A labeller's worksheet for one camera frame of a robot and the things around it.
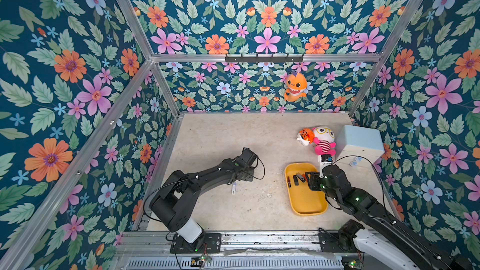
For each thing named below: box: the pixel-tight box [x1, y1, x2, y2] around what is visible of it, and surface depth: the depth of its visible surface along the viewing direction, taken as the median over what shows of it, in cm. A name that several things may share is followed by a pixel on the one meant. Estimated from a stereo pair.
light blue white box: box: [335, 125, 385, 168], surface depth 91 cm
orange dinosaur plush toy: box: [283, 71, 307, 103], surface depth 100 cm
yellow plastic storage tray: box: [284, 162, 329, 217], surface depth 87 cm
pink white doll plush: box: [311, 125, 337, 156], surface depth 101 cm
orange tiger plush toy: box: [296, 128, 315, 146], surface depth 103 cm
